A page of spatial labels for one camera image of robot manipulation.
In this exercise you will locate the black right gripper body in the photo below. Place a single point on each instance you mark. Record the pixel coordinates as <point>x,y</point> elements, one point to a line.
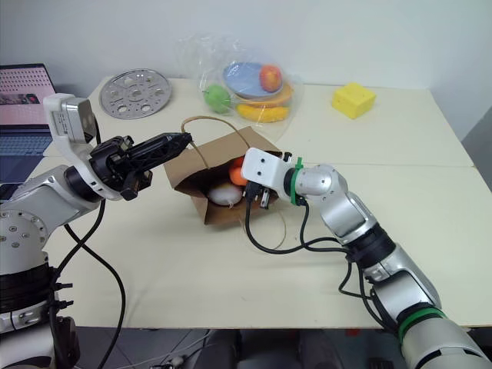
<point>256,194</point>

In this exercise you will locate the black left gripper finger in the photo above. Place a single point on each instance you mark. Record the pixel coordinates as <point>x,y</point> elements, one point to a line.
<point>161,157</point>
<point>169,140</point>

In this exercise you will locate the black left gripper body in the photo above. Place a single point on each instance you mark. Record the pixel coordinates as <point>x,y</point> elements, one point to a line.
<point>111,165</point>

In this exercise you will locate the orange fruit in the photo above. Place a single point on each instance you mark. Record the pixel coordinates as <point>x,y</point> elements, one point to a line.
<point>236,173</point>

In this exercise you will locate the brown paper bag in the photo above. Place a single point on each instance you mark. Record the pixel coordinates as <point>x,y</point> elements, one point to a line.
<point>215,153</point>

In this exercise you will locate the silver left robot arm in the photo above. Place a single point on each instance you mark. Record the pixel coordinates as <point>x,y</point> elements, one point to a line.
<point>36,192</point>

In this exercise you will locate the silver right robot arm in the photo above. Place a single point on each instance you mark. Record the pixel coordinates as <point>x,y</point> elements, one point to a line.
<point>403,280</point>

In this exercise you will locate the white plush toy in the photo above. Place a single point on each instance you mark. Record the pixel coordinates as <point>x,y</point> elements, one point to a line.
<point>225,195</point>

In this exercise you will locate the clear plastic bag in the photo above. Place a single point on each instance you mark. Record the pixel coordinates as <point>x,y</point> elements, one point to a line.
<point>250,57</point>

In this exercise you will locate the green wrist clamp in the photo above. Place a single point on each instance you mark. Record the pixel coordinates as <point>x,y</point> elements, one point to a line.
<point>296,180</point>

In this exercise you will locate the perforated round metal disc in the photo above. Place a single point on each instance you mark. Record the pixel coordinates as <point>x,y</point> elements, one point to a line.
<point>134,93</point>

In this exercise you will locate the green apple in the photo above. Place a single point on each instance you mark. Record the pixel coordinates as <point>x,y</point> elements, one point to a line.
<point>216,98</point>

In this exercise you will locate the yellow banana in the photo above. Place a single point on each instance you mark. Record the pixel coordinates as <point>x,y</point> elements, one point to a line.
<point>263,112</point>

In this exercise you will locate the blue plate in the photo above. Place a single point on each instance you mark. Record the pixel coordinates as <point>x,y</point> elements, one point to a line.
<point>244,78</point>

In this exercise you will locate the orange plate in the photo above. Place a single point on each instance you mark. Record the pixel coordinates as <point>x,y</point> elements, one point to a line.
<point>282,96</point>

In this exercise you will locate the open laptop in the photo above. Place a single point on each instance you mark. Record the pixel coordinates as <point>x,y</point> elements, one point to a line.
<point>23,96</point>

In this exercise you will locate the red apple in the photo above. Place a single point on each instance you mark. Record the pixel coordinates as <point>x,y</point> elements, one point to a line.
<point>270,77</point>

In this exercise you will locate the yellow cheese block toy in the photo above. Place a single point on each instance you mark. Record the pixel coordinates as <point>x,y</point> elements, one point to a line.
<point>353,100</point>

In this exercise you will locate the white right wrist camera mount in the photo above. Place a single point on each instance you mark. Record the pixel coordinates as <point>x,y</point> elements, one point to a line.
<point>261,169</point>

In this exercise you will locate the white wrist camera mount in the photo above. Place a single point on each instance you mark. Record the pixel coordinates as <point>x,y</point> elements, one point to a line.
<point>261,169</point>
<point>67,115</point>

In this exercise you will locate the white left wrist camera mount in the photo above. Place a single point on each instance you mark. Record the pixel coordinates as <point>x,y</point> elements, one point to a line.
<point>67,115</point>

